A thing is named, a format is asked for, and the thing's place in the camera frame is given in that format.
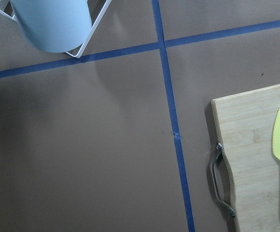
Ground bamboo cutting board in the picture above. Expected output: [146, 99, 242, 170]
[211, 84, 280, 232]

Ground light blue cup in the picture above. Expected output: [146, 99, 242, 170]
[10, 0, 92, 53]

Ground white wire cup rack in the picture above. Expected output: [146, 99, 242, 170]
[0, 0, 111, 58]

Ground metal cutting board handle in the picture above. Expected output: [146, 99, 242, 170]
[210, 141, 236, 217]

